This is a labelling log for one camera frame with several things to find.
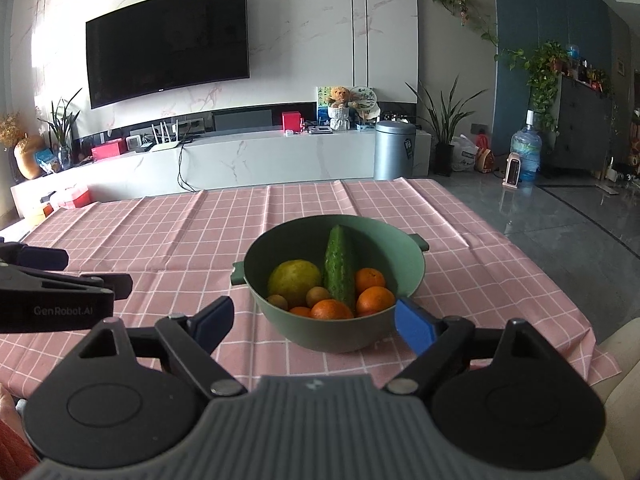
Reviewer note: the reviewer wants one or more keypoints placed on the black wall television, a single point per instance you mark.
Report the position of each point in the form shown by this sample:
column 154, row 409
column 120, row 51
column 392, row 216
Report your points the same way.
column 158, row 45

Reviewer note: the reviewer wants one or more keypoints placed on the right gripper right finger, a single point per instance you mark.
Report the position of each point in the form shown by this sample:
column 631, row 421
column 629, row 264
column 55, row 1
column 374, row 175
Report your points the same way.
column 502, row 395

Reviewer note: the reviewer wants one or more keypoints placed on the orange ceramic vase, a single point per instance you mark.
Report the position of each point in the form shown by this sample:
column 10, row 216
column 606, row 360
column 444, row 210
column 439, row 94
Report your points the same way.
column 25, row 154

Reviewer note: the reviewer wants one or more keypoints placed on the green cucumber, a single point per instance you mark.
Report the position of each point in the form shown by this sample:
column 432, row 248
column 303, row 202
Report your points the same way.
column 339, row 266

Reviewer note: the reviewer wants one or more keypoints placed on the pink tissue box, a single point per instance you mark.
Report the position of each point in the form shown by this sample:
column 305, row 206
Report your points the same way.
column 71, row 198

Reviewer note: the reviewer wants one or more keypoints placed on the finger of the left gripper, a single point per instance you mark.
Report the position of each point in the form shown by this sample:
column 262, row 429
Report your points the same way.
column 17, row 279
column 38, row 258

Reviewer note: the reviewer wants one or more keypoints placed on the white marble tv console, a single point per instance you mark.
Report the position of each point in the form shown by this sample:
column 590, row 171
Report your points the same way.
column 243, row 159

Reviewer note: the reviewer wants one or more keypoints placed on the yellow-green pear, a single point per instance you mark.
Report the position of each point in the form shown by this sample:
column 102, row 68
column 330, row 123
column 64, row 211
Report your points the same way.
column 292, row 280

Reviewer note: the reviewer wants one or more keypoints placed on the white plastic bag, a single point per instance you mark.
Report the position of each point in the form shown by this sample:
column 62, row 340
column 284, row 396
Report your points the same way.
column 464, row 153

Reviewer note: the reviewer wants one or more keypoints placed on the orange tangerine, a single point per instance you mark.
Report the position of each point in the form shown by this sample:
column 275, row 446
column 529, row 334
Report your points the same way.
column 374, row 300
column 366, row 278
column 301, row 311
column 330, row 310

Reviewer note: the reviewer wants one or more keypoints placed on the potted long-leaf plant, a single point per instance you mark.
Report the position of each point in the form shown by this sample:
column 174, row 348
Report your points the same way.
column 443, row 117

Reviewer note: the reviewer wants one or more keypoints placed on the dark grey cabinet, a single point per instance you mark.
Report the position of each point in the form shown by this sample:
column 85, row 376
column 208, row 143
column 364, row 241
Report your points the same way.
column 583, row 127

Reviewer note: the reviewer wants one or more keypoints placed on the teddy bear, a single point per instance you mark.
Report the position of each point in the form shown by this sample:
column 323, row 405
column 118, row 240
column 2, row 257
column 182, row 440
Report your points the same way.
column 341, row 110

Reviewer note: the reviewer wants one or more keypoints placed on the red box on console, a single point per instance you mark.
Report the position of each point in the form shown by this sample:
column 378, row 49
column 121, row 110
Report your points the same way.
column 292, row 122

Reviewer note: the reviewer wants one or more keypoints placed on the grey metal trash bin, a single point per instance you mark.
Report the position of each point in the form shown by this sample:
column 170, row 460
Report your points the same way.
column 394, row 150

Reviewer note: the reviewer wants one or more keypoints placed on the green colander bowl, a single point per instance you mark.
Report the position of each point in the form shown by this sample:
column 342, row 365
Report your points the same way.
column 362, row 263

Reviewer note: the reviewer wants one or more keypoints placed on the decorative round fan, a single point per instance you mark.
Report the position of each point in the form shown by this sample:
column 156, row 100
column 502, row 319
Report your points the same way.
column 365, row 102

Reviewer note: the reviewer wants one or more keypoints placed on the hanging ivy plant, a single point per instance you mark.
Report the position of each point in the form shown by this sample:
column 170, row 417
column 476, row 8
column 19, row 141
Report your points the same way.
column 545, row 65

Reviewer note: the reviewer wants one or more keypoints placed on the white wifi router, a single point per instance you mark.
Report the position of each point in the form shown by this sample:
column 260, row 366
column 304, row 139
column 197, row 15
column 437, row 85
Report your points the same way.
column 166, row 136

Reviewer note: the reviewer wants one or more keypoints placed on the blue water jug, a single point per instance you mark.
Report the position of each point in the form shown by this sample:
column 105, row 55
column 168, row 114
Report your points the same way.
column 527, row 144

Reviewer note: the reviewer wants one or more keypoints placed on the small plant in glass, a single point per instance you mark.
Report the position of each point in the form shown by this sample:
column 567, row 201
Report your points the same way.
column 61, row 122

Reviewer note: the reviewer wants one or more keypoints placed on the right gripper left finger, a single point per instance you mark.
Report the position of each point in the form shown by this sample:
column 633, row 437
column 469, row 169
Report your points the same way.
column 126, row 395

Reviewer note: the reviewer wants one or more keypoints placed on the brown longan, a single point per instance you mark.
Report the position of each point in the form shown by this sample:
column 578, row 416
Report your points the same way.
column 278, row 301
column 315, row 295

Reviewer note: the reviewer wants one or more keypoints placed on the pink box on console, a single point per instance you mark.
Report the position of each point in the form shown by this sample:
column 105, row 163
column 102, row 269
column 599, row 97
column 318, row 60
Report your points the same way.
column 109, row 149

